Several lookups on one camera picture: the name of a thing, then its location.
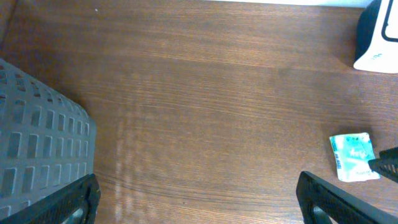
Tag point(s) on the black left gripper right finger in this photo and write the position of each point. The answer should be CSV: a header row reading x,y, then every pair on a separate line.
x,y
322,202

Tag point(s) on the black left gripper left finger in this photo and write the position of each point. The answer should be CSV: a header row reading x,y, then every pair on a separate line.
x,y
75,203

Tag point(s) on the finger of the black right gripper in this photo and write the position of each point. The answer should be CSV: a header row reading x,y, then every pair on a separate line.
x,y
386,164

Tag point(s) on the teal tissue pack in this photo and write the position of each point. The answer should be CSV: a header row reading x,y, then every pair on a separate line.
x,y
352,153

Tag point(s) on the white barcode scanner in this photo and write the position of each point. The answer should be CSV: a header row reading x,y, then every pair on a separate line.
x,y
376,38

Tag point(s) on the grey plastic mesh basket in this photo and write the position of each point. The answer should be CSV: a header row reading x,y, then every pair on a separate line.
x,y
47,140

